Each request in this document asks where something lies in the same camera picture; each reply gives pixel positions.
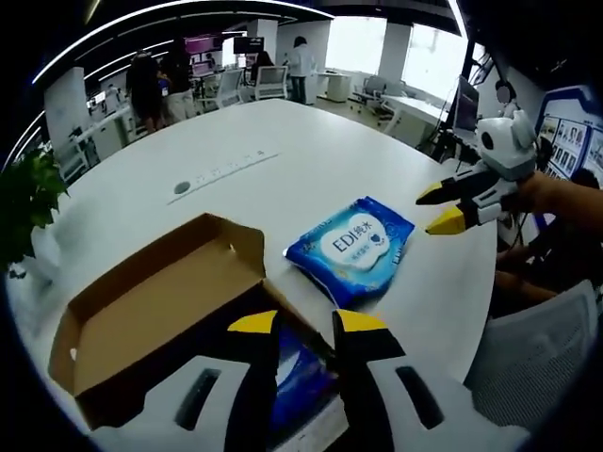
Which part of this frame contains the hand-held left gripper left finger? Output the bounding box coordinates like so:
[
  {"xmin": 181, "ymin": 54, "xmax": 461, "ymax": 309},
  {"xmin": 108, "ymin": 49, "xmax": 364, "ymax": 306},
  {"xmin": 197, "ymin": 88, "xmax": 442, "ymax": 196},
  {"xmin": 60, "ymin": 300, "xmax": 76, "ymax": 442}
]
[{"xmin": 87, "ymin": 309, "xmax": 284, "ymax": 452}]

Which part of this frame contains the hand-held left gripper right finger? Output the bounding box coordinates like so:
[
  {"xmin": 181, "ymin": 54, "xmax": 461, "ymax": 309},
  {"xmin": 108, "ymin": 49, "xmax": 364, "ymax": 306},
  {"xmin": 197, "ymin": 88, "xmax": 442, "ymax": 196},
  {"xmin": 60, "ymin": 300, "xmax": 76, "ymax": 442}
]
[{"xmin": 332, "ymin": 309, "xmax": 536, "ymax": 452}]

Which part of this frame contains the blue wet wipes soft pack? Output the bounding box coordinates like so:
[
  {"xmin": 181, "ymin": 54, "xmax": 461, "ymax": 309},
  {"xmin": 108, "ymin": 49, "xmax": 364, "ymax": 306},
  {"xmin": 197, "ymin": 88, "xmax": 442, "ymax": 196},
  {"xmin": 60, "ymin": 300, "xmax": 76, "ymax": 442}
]
[
  {"xmin": 282, "ymin": 196, "xmax": 416, "ymax": 310},
  {"xmin": 270, "ymin": 324, "xmax": 343, "ymax": 434}
]

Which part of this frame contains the brown cardboard shoe box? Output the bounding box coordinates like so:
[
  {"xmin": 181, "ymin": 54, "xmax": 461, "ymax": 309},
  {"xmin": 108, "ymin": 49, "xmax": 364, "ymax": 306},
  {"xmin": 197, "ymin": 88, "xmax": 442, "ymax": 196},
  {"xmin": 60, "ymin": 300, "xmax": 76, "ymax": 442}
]
[{"xmin": 48, "ymin": 212, "xmax": 352, "ymax": 432}]

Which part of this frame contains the person's right hand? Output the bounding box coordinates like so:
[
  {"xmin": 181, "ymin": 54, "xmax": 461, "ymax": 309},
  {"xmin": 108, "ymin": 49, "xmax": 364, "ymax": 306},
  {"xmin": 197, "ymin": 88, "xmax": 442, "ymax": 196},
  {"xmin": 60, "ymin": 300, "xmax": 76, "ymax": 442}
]
[{"xmin": 515, "ymin": 171, "xmax": 557, "ymax": 217}]

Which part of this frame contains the dark desk monitor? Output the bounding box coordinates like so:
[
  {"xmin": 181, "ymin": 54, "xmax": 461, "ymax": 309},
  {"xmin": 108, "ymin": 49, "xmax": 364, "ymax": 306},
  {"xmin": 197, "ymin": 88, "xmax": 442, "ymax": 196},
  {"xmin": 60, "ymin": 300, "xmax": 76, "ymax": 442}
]
[{"xmin": 454, "ymin": 74, "xmax": 481, "ymax": 137}]

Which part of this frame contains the straight ceiling light strip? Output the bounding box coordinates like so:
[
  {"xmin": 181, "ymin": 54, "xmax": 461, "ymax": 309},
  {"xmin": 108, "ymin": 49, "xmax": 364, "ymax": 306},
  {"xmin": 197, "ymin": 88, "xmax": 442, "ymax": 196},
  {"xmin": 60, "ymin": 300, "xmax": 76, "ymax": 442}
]
[{"xmin": 447, "ymin": 0, "xmax": 466, "ymax": 37}]

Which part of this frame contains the white table socket strip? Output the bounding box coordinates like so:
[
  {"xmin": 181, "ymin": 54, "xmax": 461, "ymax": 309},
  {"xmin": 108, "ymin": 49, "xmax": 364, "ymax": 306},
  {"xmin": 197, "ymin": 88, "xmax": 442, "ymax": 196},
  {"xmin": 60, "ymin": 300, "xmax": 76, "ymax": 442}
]
[{"xmin": 167, "ymin": 149, "xmax": 284, "ymax": 206}]

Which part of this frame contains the white background office chair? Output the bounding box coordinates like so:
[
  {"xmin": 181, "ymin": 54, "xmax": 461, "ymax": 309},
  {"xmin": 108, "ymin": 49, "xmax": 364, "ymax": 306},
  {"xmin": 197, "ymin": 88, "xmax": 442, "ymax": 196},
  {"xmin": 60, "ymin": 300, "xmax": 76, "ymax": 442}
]
[
  {"xmin": 256, "ymin": 65, "xmax": 289, "ymax": 101},
  {"xmin": 214, "ymin": 70, "xmax": 244, "ymax": 107}
]

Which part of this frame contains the black lit monitor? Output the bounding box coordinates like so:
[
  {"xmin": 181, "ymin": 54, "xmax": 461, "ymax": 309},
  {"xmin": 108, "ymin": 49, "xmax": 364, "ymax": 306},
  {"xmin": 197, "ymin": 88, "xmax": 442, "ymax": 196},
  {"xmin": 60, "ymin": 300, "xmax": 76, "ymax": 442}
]
[{"xmin": 234, "ymin": 36, "xmax": 265, "ymax": 54}]

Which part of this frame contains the pink lit monitor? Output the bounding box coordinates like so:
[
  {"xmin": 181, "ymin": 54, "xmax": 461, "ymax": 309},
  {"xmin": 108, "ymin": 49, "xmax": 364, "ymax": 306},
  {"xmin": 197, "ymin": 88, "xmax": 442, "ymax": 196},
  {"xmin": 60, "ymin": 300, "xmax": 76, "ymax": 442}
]
[{"xmin": 184, "ymin": 35, "xmax": 222, "ymax": 62}]

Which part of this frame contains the green potted plant white pot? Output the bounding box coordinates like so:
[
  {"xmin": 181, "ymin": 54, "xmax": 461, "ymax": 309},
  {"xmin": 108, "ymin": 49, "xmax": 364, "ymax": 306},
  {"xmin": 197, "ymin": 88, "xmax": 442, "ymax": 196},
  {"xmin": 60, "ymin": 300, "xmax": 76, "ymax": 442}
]
[{"xmin": 0, "ymin": 145, "xmax": 72, "ymax": 282}]

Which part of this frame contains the blue wall poster board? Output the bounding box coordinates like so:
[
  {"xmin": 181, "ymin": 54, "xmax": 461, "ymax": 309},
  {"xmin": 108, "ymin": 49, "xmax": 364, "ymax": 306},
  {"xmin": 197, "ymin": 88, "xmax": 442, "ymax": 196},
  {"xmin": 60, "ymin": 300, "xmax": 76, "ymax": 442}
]
[{"xmin": 536, "ymin": 84, "xmax": 603, "ymax": 180}]

